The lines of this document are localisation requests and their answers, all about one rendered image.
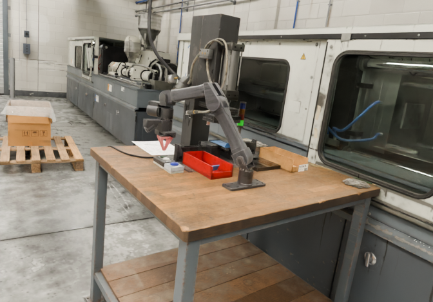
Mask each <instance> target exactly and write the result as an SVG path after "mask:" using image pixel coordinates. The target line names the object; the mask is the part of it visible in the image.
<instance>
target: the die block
mask: <svg viewBox="0 0 433 302"><path fill-rule="evenodd" d="M201 145H204V144H201ZM204 146H206V145H204ZM228 150H229V151H225V153H224V152H223V151H221V150H219V149H218V148H217V147H208V146H206V150H205V152H207V153H209V154H212V155H214V156H216V157H218V158H220V156H222V157H225V158H227V159H229V160H233V158H232V156H231V155H232V152H231V149H230V148H228Z"/></svg>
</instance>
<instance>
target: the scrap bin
mask: <svg viewBox="0 0 433 302"><path fill-rule="evenodd" d="M182 163H183V164H184V165H186V166H188V167H190V168H192V169H193V170H195V171H196V172H198V173H200V174H202V175H204V176H205V177H207V178H209V179H210V180H214V179H220V178H230V177H232V174H233V164H230V163H229V162H226V161H225V160H222V159H220V158H218V157H216V156H214V155H212V154H209V153H207V152H205V151H186V152H183V159H182ZM212 165H220V166H219V167H218V169H217V170H215V171H213V166H212Z"/></svg>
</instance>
